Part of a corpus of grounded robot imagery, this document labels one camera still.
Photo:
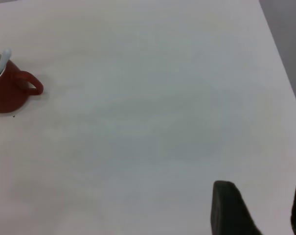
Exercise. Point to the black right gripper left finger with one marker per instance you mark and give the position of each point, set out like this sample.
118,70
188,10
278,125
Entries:
228,210

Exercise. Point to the red ceramic mug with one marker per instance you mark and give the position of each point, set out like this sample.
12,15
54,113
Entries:
8,95

